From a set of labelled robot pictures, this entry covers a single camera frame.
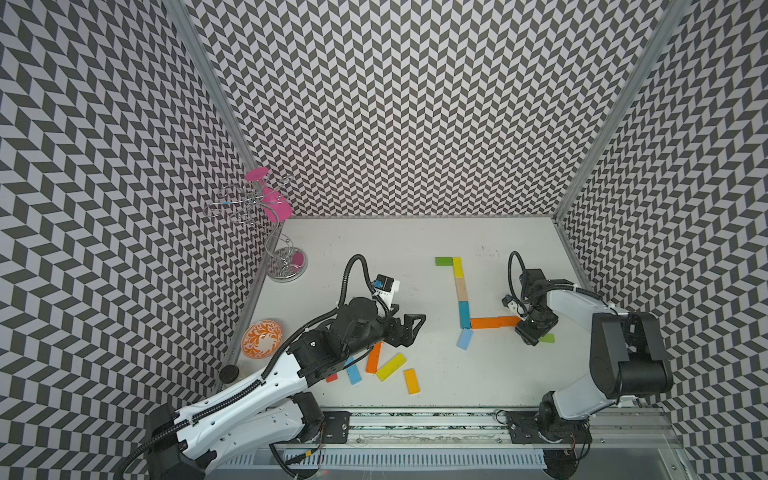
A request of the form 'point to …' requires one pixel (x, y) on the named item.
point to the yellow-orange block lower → (412, 381)
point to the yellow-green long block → (390, 366)
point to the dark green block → (444, 261)
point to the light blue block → (464, 338)
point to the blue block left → (353, 371)
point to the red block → (332, 378)
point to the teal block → (464, 315)
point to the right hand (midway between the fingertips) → (540, 336)
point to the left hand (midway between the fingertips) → (411, 316)
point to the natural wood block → (461, 289)
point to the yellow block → (458, 267)
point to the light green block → (548, 338)
